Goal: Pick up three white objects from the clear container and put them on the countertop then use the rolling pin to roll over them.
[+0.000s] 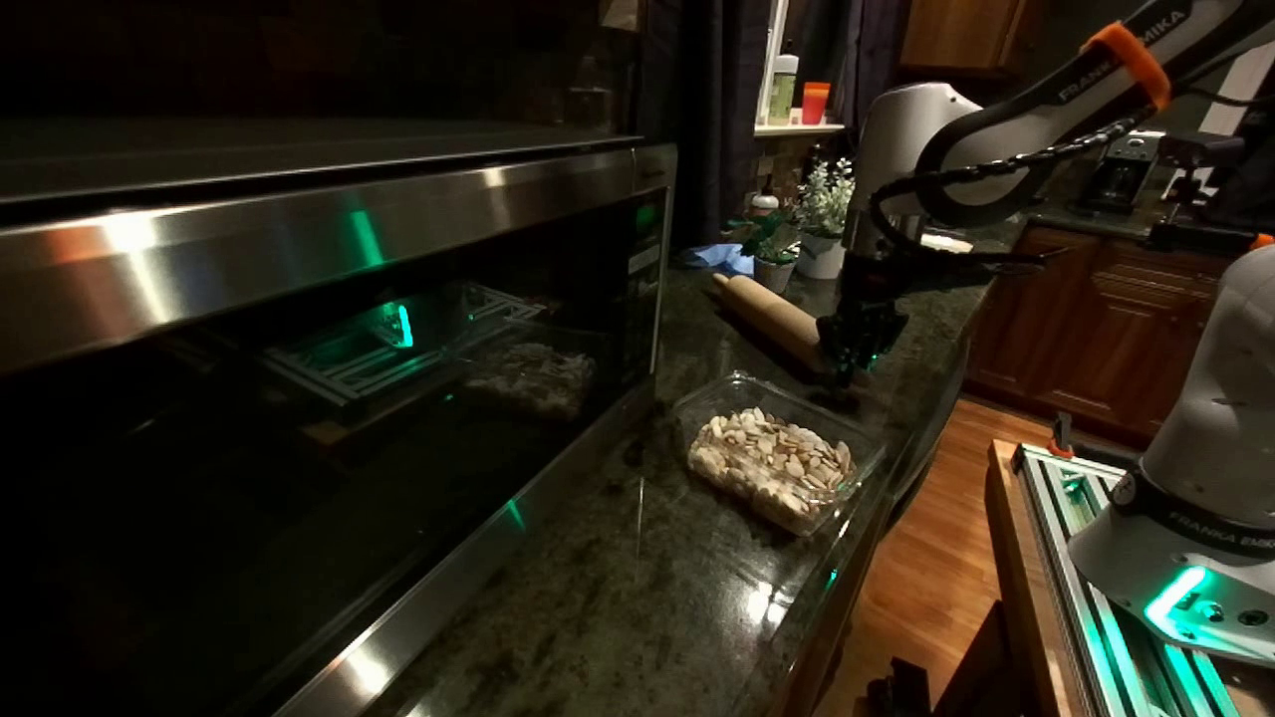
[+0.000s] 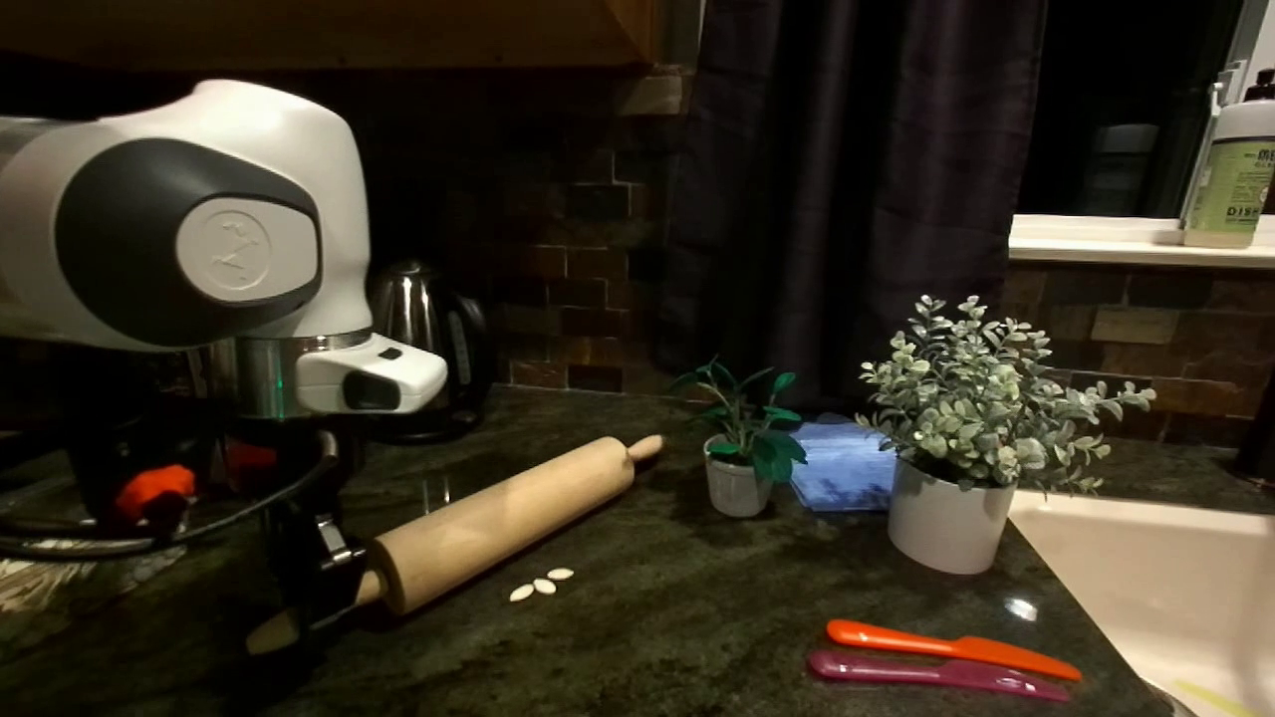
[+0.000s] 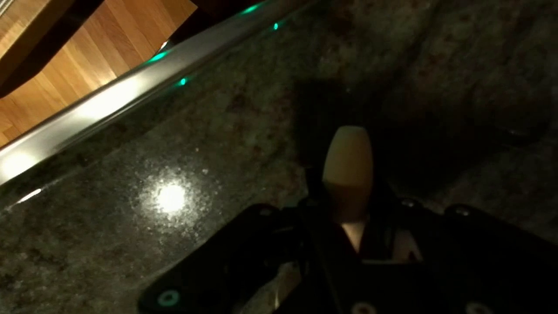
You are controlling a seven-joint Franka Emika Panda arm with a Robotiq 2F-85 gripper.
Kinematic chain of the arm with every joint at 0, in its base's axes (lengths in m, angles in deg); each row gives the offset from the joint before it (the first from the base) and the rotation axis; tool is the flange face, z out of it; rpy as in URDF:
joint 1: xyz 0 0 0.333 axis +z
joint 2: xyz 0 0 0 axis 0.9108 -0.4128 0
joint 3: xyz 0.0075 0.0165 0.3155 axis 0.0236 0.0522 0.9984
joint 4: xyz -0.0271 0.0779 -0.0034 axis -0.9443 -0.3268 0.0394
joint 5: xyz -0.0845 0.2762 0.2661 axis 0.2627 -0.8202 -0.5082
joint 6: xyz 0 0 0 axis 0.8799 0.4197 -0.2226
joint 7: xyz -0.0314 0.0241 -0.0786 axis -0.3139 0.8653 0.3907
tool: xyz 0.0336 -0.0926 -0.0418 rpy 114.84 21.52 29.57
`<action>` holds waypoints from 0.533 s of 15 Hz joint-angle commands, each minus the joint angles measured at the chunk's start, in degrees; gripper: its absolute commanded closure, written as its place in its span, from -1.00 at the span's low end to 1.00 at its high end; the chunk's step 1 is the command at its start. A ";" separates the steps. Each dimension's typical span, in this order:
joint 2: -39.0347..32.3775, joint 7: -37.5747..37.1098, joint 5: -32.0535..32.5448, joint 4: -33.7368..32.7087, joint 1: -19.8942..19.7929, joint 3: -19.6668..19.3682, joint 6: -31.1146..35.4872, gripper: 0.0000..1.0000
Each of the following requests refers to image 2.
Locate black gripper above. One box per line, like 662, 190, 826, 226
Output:
259, 490, 392, 664

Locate wooden rolling pin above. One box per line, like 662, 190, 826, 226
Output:
245, 429, 671, 659

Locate orange band on arm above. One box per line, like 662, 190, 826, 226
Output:
108, 463, 201, 531

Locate stainless steel electric kettle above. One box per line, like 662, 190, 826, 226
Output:
367, 260, 494, 446

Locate small green plant white pot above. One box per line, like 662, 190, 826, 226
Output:
676, 355, 812, 522

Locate blue folded cloth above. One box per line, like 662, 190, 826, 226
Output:
789, 414, 900, 519

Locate wooden overhead cabinet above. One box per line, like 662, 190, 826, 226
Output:
0, 0, 671, 74

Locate purple plastic knife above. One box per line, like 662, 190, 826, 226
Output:
805, 647, 1075, 705

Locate large eucalyptus plant white pot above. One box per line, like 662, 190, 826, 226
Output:
856, 292, 1159, 580

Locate orange plastic knife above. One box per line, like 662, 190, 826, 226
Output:
821, 617, 1087, 687

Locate dark curtain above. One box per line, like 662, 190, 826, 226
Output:
662, 0, 1051, 414

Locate white sink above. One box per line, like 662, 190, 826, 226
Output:
1007, 487, 1275, 717

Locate white window sill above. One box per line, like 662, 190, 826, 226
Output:
1003, 211, 1275, 275

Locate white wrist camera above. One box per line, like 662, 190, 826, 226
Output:
290, 331, 456, 418

